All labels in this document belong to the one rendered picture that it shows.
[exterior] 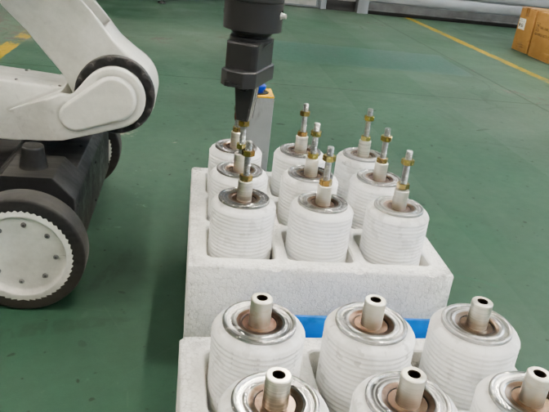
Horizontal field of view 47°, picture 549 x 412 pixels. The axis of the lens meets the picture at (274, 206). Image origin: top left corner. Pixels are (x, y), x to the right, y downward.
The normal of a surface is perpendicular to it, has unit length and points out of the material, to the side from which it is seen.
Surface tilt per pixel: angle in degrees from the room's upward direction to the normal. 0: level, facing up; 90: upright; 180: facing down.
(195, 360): 0
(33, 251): 90
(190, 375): 0
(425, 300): 90
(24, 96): 90
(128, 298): 0
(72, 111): 90
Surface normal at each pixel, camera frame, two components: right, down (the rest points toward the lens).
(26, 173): 0.11, -0.91
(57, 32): 0.11, 0.40
